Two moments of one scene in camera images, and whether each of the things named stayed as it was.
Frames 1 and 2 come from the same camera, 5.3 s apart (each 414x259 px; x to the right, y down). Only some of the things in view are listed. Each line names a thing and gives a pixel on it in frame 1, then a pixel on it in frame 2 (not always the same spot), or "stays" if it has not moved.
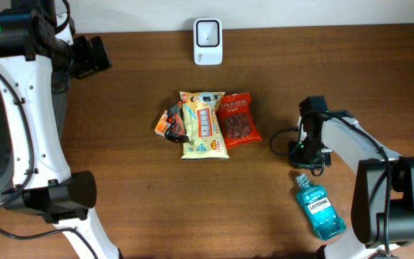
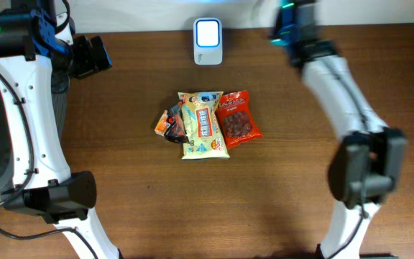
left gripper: x=99 y=52 stays
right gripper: x=308 y=162 to x=287 y=23
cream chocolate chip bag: x=206 y=139 stays
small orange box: x=163 y=124 stays
